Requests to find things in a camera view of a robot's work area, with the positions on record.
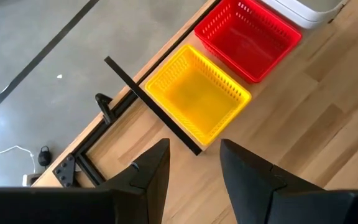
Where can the yellow plastic slotted basket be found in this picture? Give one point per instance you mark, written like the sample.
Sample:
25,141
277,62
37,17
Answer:
197,93

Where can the black metal shelf frame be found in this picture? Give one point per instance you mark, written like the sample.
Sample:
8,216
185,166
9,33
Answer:
154,105

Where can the black floor tape strip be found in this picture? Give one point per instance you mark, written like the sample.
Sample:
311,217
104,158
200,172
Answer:
39,57

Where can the black corner bracket plate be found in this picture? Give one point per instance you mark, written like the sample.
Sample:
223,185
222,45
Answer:
64,171

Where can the red plastic slotted basket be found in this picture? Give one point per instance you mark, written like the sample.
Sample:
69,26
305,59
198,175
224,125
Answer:
247,37

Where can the black power adapter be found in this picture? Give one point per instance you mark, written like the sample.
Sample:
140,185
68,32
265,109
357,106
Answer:
44,157

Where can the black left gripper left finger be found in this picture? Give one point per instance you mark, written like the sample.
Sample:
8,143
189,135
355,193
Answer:
148,174

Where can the grey plastic storage bin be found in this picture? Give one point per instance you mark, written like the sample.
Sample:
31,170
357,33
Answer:
306,12

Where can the white power strip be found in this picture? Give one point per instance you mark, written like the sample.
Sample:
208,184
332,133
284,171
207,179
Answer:
30,180

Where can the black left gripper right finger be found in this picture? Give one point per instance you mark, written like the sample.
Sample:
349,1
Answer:
250,186

